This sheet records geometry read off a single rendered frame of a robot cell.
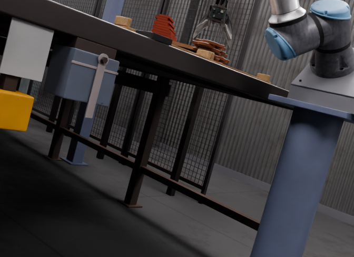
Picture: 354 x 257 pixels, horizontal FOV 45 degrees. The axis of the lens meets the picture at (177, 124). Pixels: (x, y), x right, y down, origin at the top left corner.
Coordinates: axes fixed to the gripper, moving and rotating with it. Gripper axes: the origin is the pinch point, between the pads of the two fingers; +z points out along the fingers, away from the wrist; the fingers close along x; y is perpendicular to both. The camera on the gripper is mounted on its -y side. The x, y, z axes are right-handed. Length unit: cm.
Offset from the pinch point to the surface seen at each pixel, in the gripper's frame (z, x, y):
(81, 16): 11, -20, 78
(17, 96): 32, -24, 89
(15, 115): 36, -24, 88
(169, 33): -9, -35, -70
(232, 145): 67, 8, -329
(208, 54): 6.3, 3.0, 20.4
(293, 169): 37, 42, 25
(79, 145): 85, -104, -154
